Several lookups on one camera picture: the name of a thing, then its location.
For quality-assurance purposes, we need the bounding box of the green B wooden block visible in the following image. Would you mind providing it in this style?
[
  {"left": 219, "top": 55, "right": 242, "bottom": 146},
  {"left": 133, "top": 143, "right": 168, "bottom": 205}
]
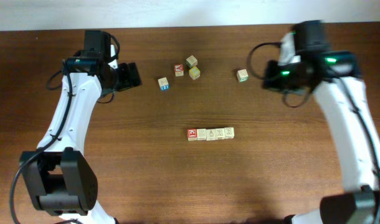
[{"left": 215, "top": 128, "right": 226, "bottom": 140}]

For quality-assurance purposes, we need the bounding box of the yellow top wooden block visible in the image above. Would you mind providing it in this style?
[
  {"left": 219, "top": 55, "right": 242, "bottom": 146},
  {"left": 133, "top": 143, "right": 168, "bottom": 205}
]
[{"left": 189, "top": 67, "right": 201, "bottom": 80}]

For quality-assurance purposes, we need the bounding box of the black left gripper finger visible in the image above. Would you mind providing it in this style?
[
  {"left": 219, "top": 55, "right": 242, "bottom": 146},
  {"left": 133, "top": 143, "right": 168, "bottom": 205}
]
[
  {"left": 128, "top": 62, "right": 142, "bottom": 87},
  {"left": 117, "top": 63, "right": 131, "bottom": 91}
]

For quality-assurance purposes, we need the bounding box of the blue D wooden block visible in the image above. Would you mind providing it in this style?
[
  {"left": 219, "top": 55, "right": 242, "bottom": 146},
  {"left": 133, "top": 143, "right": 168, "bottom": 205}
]
[{"left": 196, "top": 129, "right": 207, "bottom": 141}]

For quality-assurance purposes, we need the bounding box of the plain top wooden block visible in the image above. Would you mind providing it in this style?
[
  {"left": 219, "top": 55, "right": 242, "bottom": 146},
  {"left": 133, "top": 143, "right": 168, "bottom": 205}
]
[{"left": 186, "top": 55, "right": 198, "bottom": 68}]

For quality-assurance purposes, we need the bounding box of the blue H wooden block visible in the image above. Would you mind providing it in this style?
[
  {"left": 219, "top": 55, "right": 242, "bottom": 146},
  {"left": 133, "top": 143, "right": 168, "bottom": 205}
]
[{"left": 158, "top": 77, "right": 169, "bottom": 91}]

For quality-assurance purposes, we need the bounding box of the red A wooden block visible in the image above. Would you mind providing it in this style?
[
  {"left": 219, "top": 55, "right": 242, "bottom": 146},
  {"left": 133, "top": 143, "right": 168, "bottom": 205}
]
[{"left": 174, "top": 64, "right": 184, "bottom": 77}]

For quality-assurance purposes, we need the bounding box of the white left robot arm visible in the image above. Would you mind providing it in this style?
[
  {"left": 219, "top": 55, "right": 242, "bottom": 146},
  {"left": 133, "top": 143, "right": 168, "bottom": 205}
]
[{"left": 9, "top": 30, "right": 141, "bottom": 223}]

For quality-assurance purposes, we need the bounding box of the red E wooden block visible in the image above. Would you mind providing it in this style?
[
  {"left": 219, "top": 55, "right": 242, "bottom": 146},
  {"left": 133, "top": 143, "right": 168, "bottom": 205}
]
[{"left": 187, "top": 129, "right": 197, "bottom": 141}]

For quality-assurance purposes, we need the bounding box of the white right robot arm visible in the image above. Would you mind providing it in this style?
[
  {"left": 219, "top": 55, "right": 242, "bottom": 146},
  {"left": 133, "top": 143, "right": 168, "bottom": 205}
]
[{"left": 262, "top": 21, "right": 380, "bottom": 223}]

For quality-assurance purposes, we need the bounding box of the bird picture wooden block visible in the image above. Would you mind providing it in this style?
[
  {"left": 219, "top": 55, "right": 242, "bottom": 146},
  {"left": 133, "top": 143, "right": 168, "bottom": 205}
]
[{"left": 224, "top": 127, "right": 235, "bottom": 139}]

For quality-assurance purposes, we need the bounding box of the green V wooden block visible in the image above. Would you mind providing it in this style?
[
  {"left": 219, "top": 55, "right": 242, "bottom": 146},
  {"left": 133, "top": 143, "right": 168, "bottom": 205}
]
[{"left": 236, "top": 69, "right": 249, "bottom": 82}]

